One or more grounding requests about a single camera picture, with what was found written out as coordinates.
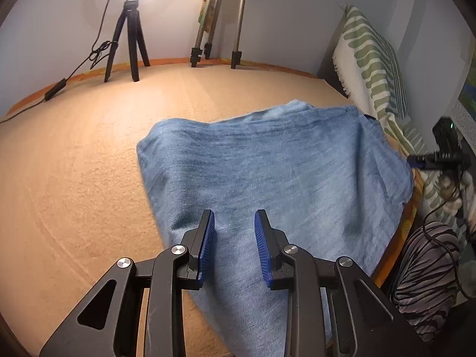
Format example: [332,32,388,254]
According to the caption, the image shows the green patterned white pillow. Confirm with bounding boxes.
[332,5,447,224]

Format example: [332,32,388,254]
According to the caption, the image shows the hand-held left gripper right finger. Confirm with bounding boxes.
[254,210,421,357]

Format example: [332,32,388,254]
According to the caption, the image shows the blue denim pants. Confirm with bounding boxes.
[136,99,413,357]

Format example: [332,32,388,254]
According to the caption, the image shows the small black tripod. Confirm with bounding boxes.
[104,0,151,82]

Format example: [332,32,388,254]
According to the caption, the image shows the black lamp cable with switch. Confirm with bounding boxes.
[0,0,120,123]

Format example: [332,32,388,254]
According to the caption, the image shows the beige fleece blanket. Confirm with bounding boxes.
[0,61,358,357]

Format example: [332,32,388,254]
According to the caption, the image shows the person's striped trouser leg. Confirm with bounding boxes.
[389,221,465,343]

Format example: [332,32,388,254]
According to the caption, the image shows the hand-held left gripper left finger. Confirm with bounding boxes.
[39,210,215,357]

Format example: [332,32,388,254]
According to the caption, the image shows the silver tripod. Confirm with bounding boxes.
[190,0,250,69]

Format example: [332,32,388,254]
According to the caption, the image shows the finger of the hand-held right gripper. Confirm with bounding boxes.
[407,152,462,170]

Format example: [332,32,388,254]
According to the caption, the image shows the person's right hand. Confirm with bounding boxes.
[440,171,476,237]

